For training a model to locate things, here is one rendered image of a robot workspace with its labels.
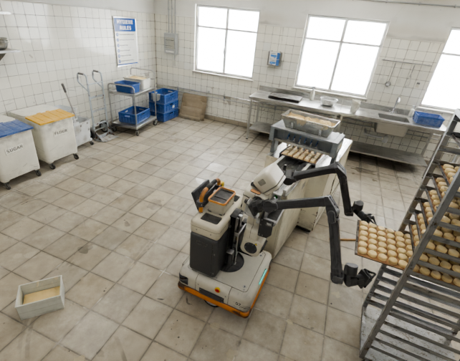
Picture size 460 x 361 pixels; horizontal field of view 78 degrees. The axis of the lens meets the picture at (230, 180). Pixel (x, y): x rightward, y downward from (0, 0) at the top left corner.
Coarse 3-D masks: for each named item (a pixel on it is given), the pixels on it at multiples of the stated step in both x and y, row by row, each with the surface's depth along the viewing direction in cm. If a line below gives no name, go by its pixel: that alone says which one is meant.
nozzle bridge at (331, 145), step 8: (280, 120) 328; (272, 128) 309; (280, 128) 304; (288, 128) 306; (272, 136) 312; (280, 136) 317; (296, 136) 307; (304, 136) 294; (312, 136) 291; (320, 136) 293; (328, 136) 295; (336, 136) 297; (344, 136) 301; (272, 144) 328; (296, 144) 305; (312, 144) 301; (320, 144) 297; (328, 144) 292; (336, 144) 280; (272, 152) 332; (320, 152) 295; (328, 152) 293; (336, 152) 288
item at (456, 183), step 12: (456, 180) 133; (444, 204) 140; (432, 228) 147; (420, 240) 155; (420, 252) 155; (408, 264) 161; (408, 276) 163; (396, 288) 170; (384, 312) 180; (372, 336) 192
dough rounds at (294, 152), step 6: (288, 150) 320; (294, 150) 321; (300, 150) 323; (306, 150) 324; (294, 156) 308; (300, 156) 308; (306, 156) 315; (312, 156) 316; (318, 156) 313; (312, 162) 300
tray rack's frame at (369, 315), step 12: (372, 312) 235; (360, 324) 228; (372, 324) 226; (384, 324) 226; (396, 324) 227; (408, 324) 228; (360, 336) 217; (384, 336) 218; (408, 336) 220; (432, 336) 221; (360, 348) 208; (384, 348) 209; (408, 348) 211; (432, 348) 213; (372, 360) 201; (384, 360) 202; (396, 360) 202; (408, 360) 203; (420, 360) 204; (432, 360) 205; (444, 360) 205
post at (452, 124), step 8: (448, 128) 164; (440, 144) 169; (440, 152) 170; (432, 160) 174; (432, 168) 176; (424, 176) 180; (424, 184) 181; (416, 192) 187; (408, 208) 193; (408, 216) 194; (384, 264) 216; (376, 280) 224; (368, 296) 233
